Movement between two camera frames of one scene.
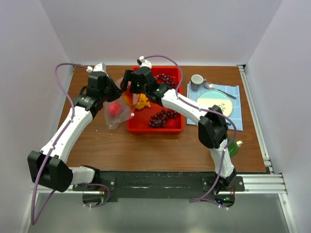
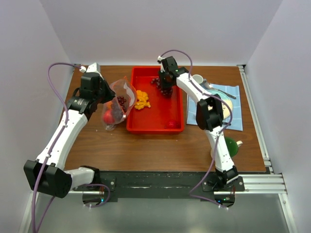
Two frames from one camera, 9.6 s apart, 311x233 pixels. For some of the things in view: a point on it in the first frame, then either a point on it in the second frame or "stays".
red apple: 114,108 → 108,117
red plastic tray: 157,119 stays
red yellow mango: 128,98 → 109,105
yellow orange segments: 143,102 stays
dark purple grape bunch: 158,120 → 121,100
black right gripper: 129,75 → 163,84
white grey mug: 196,80 stays
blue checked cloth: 236,114 stays
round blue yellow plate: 209,98 stays
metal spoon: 209,86 stays
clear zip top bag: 116,110 stays
